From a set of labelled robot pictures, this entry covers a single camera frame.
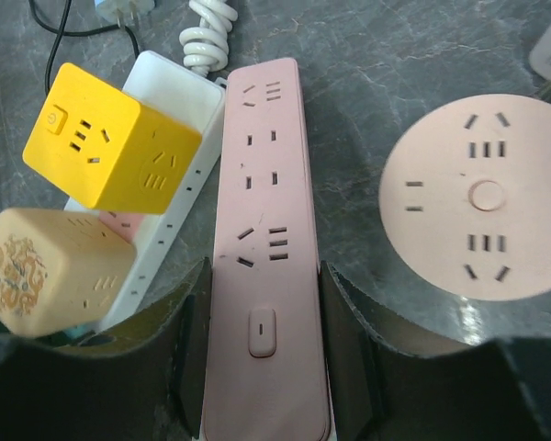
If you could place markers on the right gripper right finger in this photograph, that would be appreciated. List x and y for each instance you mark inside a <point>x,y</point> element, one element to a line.
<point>391,379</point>

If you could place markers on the white multicolour power strip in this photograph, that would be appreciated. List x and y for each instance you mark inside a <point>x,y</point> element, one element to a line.
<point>189,98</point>

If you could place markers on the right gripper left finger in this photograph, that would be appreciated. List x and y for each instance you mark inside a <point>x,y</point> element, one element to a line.
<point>151,378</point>

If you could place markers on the yellow cube socket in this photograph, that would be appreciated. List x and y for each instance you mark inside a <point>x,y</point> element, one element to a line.
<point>91,140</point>

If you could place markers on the blue charger adapter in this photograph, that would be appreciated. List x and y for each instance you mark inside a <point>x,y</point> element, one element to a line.
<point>123,12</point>

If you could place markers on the beige wooden cube socket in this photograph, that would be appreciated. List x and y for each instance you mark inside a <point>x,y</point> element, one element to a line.
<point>58,269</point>

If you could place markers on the pink long power strip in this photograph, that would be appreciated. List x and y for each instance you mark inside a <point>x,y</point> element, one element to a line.
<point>266,375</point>

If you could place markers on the pink round power socket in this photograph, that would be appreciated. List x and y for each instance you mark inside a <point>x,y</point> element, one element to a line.
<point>465,197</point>

